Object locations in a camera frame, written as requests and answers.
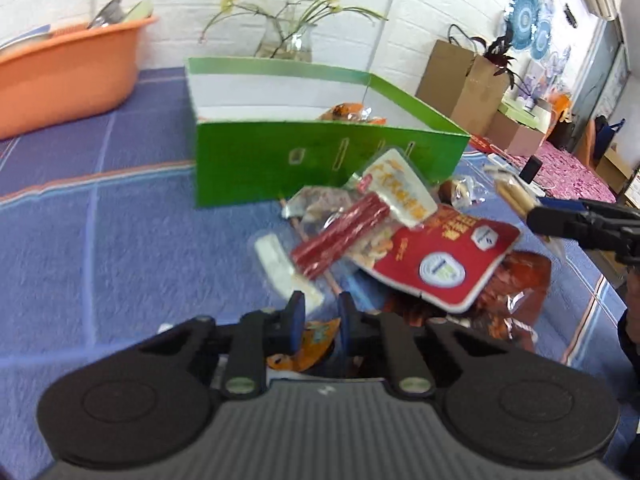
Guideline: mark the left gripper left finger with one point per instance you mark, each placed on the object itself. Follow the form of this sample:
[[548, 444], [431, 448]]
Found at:
[[284, 329]]

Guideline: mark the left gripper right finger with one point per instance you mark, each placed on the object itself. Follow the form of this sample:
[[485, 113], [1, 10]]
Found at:
[[359, 331]]

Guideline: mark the red sausage stick packet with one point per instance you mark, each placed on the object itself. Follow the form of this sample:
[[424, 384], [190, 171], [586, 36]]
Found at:
[[354, 222]]

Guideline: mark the orange snack packet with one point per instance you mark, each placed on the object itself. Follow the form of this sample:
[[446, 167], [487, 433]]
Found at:
[[317, 343]]

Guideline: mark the pink patterned tablecloth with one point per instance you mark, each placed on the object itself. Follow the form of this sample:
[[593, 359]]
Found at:
[[563, 176]]

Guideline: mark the clear biscuit stick packet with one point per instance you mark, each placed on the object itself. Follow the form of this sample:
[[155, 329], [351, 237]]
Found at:
[[512, 190]]

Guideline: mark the red flat snack pouch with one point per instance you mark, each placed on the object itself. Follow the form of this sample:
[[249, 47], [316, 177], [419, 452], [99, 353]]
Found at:
[[447, 260]]

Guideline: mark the dark red crinkly snack bag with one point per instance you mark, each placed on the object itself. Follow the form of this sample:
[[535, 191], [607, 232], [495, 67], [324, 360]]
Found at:
[[507, 308]]

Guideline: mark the brown paper bag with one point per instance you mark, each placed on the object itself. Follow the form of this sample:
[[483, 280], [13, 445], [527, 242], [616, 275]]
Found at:
[[462, 85]]

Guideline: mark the green cardboard box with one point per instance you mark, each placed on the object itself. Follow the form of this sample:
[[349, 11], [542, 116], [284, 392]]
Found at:
[[257, 135]]

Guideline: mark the blue checked tablecloth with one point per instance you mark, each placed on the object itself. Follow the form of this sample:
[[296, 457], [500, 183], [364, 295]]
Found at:
[[101, 244]]

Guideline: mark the dark red leafy plant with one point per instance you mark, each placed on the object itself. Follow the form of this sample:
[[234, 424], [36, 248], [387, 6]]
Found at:
[[498, 54]]

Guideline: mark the orange packet inside box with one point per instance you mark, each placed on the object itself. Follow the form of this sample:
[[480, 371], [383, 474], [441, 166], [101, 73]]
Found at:
[[352, 112]]

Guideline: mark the blue paper fan decoration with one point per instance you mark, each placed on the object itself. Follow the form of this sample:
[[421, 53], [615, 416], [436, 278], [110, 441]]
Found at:
[[523, 18]]

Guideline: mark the glass vase with flowers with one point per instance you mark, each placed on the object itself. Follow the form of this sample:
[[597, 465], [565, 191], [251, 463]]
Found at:
[[288, 23]]

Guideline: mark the orange plastic basin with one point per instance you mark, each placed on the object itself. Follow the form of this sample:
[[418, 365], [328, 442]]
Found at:
[[71, 76]]

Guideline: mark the green plate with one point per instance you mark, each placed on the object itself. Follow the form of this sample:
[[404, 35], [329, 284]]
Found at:
[[142, 10]]

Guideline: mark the metal bowl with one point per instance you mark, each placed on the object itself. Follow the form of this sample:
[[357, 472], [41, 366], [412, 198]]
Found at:
[[110, 14]]

